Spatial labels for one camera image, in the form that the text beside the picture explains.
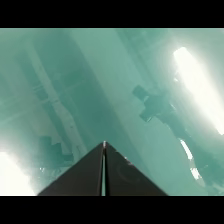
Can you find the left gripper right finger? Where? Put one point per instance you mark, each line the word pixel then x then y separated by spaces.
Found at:
pixel 128 178

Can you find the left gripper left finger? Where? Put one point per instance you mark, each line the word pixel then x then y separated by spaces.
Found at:
pixel 83 178

